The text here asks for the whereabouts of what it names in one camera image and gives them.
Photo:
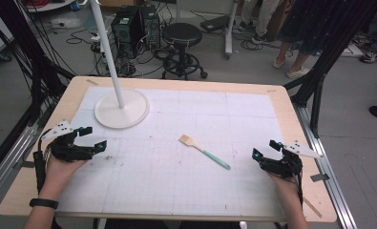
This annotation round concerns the black round stool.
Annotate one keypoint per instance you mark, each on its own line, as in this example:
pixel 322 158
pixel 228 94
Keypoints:
pixel 182 34

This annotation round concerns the person's right hand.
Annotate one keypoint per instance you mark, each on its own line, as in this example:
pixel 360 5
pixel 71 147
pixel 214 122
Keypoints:
pixel 288 191

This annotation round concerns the white lamp stand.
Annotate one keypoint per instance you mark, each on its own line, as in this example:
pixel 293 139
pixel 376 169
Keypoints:
pixel 122 111

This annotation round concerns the black metal frame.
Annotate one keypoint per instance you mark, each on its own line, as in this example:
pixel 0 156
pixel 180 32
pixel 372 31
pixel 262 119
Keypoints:
pixel 329 54
pixel 38 63

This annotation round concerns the round white table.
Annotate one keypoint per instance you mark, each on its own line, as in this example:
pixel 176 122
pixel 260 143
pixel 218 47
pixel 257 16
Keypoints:
pixel 49 4

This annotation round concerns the black wristband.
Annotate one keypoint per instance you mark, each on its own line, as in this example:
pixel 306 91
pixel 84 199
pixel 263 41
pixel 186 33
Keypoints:
pixel 44 203

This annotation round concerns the slim black computer tower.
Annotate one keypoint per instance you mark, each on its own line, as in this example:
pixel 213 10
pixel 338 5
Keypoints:
pixel 151 25

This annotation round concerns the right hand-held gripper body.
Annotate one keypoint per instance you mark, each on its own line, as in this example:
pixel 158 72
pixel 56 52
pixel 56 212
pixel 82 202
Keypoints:
pixel 284 167

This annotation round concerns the thin wooden stick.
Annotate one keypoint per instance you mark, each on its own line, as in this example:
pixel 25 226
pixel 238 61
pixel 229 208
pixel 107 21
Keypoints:
pixel 312 207

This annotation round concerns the large black computer tower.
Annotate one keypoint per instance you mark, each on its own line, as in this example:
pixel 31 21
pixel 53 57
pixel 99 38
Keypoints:
pixel 125 30

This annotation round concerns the white stand post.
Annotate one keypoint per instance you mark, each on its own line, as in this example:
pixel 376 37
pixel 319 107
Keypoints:
pixel 230 28

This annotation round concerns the person's left hand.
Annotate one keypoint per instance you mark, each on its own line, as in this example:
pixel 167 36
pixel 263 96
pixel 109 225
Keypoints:
pixel 58 175

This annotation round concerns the flat black case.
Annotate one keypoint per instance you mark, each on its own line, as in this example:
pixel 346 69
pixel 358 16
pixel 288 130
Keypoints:
pixel 214 23

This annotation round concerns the white grid mat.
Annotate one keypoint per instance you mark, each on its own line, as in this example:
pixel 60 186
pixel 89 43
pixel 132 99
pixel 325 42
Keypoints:
pixel 176 187

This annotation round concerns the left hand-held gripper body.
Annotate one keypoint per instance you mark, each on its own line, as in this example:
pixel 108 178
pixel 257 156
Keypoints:
pixel 68 149

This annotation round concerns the grey tape strip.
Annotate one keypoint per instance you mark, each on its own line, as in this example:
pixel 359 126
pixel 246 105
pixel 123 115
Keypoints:
pixel 319 177
pixel 27 164

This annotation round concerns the aluminium rail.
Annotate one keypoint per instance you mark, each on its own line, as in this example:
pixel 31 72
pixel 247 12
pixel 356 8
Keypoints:
pixel 332 178
pixel 8 159

